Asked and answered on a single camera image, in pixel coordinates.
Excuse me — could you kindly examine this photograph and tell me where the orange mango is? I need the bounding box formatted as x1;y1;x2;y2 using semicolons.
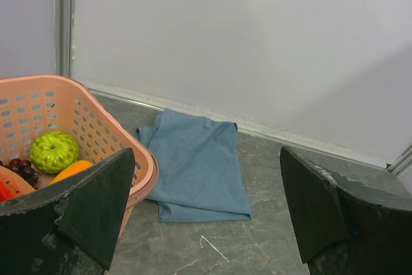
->
49;160;93;185

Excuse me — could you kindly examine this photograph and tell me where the green custard apple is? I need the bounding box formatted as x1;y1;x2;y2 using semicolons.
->
30;131;80;175

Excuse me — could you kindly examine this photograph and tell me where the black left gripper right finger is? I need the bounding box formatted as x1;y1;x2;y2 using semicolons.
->
279;147;411;275

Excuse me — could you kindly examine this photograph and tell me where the blue folded cloth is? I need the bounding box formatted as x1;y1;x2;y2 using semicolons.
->
136;109;252;223

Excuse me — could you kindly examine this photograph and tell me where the pink plastic perforated basket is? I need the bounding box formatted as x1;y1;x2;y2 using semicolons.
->
1;75;158;229

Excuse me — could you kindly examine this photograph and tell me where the dark red grape bunch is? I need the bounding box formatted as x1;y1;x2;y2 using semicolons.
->
1;158;39;189

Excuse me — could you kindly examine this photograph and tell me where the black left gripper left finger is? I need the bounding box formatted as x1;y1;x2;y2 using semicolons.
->
1;148;135;274

